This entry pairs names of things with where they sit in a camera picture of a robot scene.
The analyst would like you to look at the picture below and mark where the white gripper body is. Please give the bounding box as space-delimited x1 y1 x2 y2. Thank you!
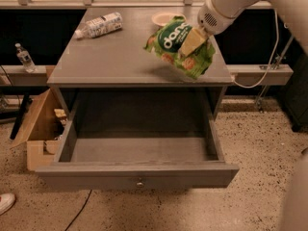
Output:
197 0 260 35

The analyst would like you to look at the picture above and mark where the metal rail ledge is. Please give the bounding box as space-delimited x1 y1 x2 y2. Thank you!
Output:
0 65 55 87

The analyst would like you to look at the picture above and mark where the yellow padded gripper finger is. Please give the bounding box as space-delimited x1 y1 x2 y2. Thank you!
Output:
178 28 209 57

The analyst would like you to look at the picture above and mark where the lying plastic water bottle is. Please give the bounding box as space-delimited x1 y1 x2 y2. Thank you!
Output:
74 12 123 39

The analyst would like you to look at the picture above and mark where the black stand leg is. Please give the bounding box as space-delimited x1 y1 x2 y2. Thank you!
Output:
10 92 32 140

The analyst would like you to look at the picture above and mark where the green rice chip bag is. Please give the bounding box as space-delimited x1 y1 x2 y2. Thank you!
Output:
144 16 216 79

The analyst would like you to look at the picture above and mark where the grey cabinet with top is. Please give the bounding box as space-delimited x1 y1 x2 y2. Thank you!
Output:
48 5 232 113

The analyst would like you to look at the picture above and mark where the metal drawer knob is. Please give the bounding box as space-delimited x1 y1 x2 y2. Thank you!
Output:
136 180 144 188

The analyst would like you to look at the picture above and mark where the white sneaker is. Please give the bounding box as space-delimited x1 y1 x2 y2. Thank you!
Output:
0 193 16 215

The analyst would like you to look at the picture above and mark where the white cable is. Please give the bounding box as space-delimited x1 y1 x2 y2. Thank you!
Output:
233 8 280 90

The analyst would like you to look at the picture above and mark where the small standing water bottle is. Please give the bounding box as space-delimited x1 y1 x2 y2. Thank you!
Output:
15 43 37 73

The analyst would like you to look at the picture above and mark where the white bowl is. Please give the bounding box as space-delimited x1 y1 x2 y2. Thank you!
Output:
151 12 185 27

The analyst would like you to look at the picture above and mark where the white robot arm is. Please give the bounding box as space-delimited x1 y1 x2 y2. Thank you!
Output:
197 0 308 231

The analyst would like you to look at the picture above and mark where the black floor cable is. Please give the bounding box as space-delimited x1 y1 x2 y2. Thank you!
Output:
64 190 93 231

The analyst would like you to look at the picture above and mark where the cardboard box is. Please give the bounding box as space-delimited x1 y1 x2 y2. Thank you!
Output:
12 89 64 171

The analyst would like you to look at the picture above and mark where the open grey top drawer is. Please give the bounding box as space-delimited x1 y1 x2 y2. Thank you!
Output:
37 89 239 190

